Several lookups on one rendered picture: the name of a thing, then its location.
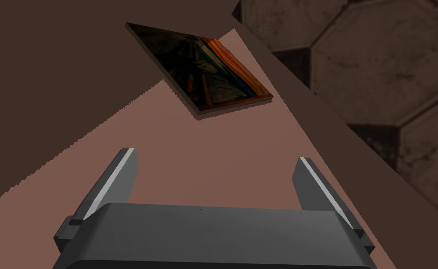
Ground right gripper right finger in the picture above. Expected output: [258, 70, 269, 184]
[291, 156, 362, 229]

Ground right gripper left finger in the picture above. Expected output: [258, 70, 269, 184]
[71, 147, 138, 222]

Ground dark orange framed painting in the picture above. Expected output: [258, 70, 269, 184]
[125, 22, 274, 117]

